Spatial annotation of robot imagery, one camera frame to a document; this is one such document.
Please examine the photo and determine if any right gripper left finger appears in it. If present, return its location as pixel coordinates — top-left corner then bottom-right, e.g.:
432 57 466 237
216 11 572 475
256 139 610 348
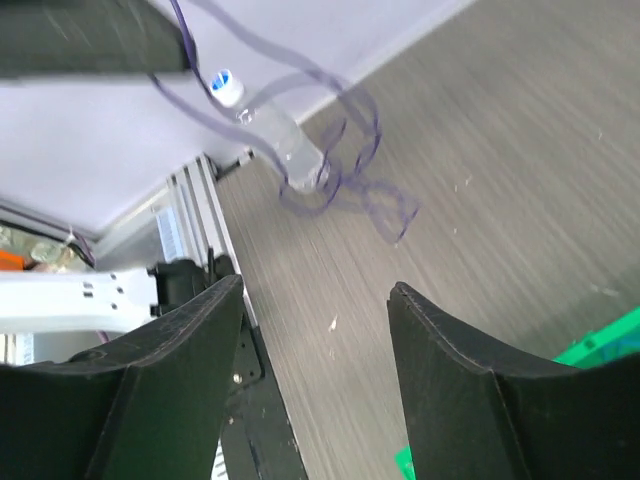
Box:
1 275 244 479

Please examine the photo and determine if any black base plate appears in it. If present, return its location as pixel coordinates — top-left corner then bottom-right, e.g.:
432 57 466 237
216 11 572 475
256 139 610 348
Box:
211 317 308 480

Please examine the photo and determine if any green compartment tray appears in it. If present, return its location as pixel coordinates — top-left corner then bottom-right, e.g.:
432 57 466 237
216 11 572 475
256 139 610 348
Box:
393 305 640 480

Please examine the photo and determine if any clear plastic bottle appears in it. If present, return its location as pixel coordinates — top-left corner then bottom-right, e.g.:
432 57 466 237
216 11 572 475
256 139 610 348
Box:
210 69 330 194

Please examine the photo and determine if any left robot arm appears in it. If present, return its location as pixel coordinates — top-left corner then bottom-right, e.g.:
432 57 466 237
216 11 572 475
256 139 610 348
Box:
1 1 219 333

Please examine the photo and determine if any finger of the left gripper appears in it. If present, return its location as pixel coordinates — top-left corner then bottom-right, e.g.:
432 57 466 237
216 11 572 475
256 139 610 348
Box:
1 0 196 79

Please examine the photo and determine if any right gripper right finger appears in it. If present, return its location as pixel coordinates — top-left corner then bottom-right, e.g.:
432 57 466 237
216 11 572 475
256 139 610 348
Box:
387 281 640 480

